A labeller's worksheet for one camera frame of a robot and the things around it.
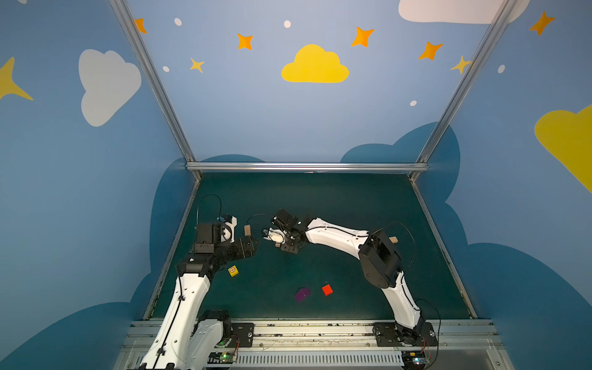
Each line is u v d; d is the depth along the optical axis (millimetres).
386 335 746
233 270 867
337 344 733
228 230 645
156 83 847
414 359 712
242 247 686
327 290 840
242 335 737
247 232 984
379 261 532
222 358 703
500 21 717
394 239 988
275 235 820
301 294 818
